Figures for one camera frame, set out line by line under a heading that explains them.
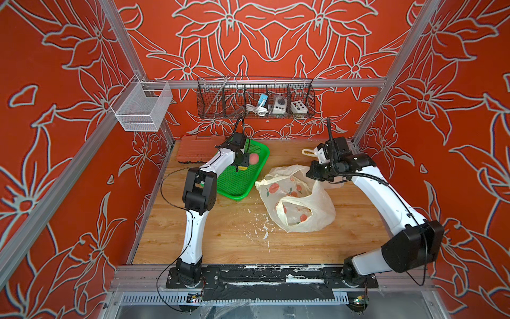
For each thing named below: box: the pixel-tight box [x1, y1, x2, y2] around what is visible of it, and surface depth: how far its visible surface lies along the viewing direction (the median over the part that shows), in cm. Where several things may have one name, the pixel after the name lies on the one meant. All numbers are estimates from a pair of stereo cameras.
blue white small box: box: [257, 93, 269, 108], surface depth 85 cm
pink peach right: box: [249, 152, 259, 165], surface depth 105 cm
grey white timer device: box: [271, 95, 288, 115], surface depth 93 cm
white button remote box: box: [290, 100, 309, 114], surface depth 97 cm
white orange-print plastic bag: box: [255, 164, 344, 234], surface depth 76 cm
